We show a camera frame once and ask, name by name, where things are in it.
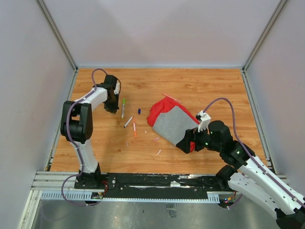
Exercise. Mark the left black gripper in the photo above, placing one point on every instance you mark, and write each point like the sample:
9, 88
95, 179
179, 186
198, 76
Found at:
112, 108

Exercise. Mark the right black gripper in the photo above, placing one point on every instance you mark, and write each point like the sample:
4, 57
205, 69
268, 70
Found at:
191, 135

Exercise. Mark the white marker green end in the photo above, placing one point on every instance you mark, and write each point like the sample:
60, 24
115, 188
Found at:
123, 108

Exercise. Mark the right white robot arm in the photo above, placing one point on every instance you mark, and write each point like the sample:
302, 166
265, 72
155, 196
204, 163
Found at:
245, 173

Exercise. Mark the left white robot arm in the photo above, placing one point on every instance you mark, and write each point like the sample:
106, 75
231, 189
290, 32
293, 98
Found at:
77, 127

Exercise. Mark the orange highlighter pen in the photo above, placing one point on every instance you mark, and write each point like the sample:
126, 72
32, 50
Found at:
134, 127

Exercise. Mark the white marker blue end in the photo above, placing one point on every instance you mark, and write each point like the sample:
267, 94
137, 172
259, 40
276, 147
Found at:
129, 120

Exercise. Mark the red and grey cloth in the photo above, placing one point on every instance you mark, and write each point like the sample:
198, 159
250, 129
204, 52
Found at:
170, 120

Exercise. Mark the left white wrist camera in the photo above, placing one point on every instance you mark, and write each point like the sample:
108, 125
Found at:
117, 88

